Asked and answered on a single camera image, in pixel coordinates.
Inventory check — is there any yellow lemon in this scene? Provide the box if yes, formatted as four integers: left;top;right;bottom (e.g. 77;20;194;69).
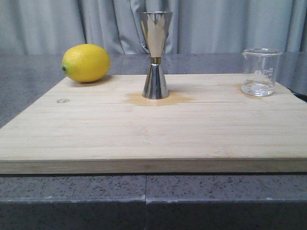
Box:
61;44;110;82

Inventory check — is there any wooden cutting board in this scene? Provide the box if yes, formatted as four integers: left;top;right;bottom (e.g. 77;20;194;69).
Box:
0;74;307;174

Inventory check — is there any grey curtain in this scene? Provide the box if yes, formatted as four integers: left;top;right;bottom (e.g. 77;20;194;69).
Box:
0;0;307;55

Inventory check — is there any clear glass beaker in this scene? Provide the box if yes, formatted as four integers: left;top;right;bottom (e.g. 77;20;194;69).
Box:
241;48;283;97

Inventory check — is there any steel double jigger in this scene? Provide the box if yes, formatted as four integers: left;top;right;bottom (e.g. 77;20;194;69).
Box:
140;11;173;100

